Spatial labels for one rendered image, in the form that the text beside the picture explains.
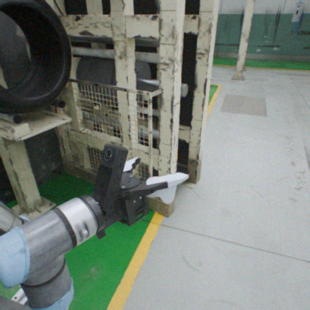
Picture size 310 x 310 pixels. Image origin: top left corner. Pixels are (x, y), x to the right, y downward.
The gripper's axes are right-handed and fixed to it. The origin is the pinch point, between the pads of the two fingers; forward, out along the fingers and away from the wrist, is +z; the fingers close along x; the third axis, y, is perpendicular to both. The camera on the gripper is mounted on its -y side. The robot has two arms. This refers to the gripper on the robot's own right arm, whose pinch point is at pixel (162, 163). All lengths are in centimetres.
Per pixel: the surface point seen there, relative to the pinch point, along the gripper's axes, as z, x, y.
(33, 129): 6, -107, 12
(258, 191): 153, -39, 102
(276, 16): 903, -335, -71
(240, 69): 537, -263, 48
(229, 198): 126, -52, 101
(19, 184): -3, -146, 56
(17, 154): 2, -144, 34
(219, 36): 827, -500, -30
